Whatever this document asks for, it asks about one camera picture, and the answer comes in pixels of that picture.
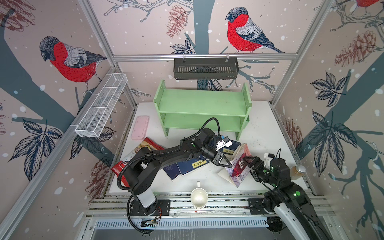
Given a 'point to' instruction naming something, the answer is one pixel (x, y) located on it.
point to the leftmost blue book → (172, 171)
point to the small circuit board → (148, 223)
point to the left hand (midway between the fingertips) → (232, 166)
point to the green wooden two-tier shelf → (192, 109)
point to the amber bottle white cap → (297, 171)
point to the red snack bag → (146, 142)
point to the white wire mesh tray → (99, 110)
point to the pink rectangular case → (140, 128)
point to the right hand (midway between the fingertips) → (244, 160)
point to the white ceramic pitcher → (199, 196)
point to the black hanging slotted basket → (205, 69)
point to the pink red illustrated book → (240, 166)
